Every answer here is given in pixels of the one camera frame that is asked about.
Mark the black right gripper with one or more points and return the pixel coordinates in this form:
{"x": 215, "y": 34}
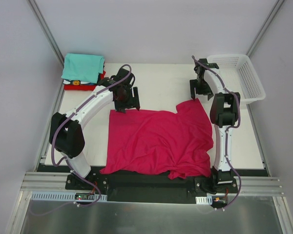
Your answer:
{"x": 201, "y": 88}

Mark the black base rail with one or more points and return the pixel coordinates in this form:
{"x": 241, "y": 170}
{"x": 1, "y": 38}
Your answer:
{"x": 124, "y": 186}

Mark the white plastic basket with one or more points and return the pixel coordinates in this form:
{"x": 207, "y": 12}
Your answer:
{"x": 239, "y": 75}

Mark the folded dark printed t shirt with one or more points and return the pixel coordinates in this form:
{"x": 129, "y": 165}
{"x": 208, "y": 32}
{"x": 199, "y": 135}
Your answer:
{"x": 77, "y": 85}

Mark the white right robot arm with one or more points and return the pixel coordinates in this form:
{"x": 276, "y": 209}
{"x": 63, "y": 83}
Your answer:
{"x": 224, "y": 115}

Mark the folded teal t shirt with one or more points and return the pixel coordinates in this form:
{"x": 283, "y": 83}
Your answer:
{"x": 82, "y": 67}

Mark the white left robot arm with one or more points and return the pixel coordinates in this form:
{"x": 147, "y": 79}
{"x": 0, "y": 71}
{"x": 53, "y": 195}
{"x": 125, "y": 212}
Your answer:
{"x": 66, "y": 130}

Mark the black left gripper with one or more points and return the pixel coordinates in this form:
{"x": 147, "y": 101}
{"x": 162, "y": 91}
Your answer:
{"x": 128, "y": 100}

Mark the crimson pink t shirt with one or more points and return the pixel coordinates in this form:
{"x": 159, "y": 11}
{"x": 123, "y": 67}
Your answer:
{"x": 153, "y": 142}

